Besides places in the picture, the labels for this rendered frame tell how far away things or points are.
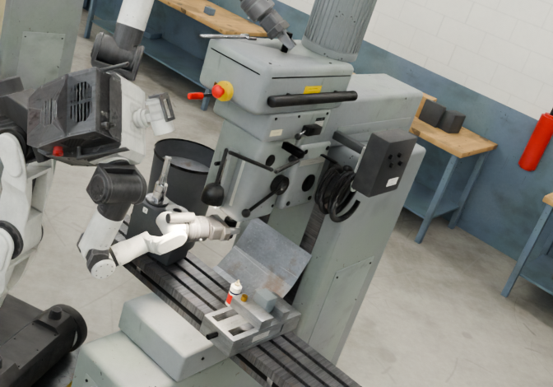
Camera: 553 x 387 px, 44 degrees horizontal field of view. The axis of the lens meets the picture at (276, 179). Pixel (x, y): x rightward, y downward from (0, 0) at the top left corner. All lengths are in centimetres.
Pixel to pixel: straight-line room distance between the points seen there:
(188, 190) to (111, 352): 200
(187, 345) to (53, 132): 86
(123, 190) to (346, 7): 92
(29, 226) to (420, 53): 484
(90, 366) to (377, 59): 499
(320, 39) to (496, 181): 429
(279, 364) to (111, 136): 95
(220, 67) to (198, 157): 265
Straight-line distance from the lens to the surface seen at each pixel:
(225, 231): 240
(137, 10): 225
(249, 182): 226
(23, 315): 294
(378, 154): 230
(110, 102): 210
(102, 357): 252
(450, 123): 602
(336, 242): 267
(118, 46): 225
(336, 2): 233
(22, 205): 245
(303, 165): 240
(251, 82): 204
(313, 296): 279
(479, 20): 647
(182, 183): 434
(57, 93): 215
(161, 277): 261
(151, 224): 267
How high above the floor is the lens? 238
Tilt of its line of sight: 23 degrees down
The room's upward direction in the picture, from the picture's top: 18 degrees clockwise
